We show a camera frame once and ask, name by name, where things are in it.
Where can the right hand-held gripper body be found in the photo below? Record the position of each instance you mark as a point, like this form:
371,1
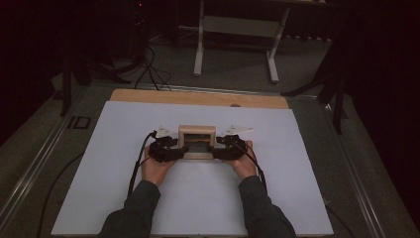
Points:
234,150

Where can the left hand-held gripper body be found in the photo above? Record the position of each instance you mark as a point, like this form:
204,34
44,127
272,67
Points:
163,152

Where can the person's left hand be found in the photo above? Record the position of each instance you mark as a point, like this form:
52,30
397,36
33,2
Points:
155,172

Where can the person's right hand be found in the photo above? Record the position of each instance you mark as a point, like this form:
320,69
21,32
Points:
246,168

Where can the white table mat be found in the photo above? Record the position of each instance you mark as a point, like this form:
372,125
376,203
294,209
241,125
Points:
198,198

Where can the black rectangular floor plate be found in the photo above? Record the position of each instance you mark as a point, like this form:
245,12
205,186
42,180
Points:
79,122

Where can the black tripod stand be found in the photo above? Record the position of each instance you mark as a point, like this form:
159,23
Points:
338,105
66,86

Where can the dark equipment rack red light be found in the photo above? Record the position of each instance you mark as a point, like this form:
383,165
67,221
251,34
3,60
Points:
138,26

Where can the metal floor rail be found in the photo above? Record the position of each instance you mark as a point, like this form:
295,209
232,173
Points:
231,91
355,178
29,177

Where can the white metal desk frame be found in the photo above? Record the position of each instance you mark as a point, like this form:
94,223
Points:
241,26

